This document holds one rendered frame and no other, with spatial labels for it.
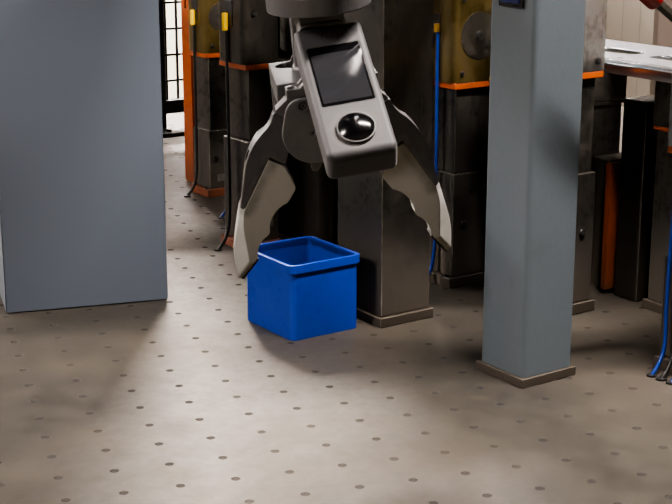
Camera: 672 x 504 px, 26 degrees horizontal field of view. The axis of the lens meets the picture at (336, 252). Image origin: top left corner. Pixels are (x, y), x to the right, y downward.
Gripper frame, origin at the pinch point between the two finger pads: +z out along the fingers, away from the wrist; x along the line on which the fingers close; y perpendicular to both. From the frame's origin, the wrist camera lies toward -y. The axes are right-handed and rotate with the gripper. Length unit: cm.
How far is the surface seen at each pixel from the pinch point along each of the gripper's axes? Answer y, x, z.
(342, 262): 59, -6, 25
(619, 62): 67, -42, 7
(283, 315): 57, 2, 29
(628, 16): 454, -168, 104
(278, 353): 52, 3, 31
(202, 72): 135, 6, 21
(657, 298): 61, -44, 36
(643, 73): 64, -43, 8
